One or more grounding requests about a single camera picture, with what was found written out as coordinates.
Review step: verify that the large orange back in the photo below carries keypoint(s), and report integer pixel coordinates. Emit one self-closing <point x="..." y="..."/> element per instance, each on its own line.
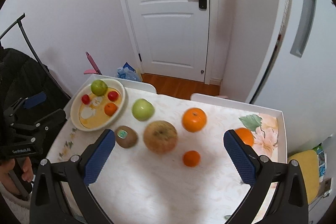
<point x="194" y="119"/>

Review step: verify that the red cherry tomato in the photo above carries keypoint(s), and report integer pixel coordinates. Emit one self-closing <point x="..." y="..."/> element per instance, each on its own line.
<point x="113" y="96"/>
<point x="86" y="99"/>

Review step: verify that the white wardrobe door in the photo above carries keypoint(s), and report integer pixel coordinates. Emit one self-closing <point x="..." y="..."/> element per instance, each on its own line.
<point x="301" y="82"/>

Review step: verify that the blue water jug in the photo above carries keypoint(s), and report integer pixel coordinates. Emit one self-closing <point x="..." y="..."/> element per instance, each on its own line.
<point x="129" y="73"/>

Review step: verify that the cream plate with panda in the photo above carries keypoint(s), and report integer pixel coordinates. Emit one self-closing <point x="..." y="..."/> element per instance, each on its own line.
<point x="91" y="117"/>

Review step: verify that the brown kiwi with sticker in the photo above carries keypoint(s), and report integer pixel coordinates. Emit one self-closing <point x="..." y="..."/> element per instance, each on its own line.
<point x="126" y="137"/>

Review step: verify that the small green apple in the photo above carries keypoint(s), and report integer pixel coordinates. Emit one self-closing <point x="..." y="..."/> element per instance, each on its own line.
<point x="99" y="87"/>

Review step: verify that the yellow cushion stool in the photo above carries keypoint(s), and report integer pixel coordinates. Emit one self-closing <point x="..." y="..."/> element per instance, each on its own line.
<point x="308" y="162"/>

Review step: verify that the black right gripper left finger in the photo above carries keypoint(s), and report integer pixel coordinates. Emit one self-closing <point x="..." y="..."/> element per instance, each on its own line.
<point x="48" y="201"/>

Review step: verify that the blue white package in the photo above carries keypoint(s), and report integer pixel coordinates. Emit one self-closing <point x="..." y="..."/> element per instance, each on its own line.
<point x="321" y="156"/>

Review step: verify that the small tangerine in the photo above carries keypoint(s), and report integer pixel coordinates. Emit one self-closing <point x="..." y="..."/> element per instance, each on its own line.
<point x="191" y="158"/>
<point x="110" y="109"/>

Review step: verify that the grey clothes rack pole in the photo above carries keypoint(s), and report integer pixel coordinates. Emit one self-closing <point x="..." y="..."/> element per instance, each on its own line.
<point x="18" y="22"/>

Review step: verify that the black garment on rack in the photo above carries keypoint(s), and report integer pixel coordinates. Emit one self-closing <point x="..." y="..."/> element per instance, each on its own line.
<point x="23" y="77"/>

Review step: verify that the person's left hand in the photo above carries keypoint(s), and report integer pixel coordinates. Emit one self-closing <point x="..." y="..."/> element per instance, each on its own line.
<point x="16" y="176"/>

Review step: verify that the large green apple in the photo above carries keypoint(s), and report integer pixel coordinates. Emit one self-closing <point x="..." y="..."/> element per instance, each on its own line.
<point x="142" y="110"/>

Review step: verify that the large orange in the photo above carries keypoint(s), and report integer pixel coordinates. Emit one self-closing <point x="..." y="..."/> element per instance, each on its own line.
<point x="245" y="135"/>
<point x="194" y="119"/>

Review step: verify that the brownish yellow apple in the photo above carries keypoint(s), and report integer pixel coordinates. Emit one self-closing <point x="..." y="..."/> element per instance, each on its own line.
<point x="160" y="137"/>

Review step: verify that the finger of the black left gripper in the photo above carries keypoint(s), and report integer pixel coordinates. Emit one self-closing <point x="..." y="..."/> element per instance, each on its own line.
<point x="44" y="118"/>
<point x="26" y="103"/>

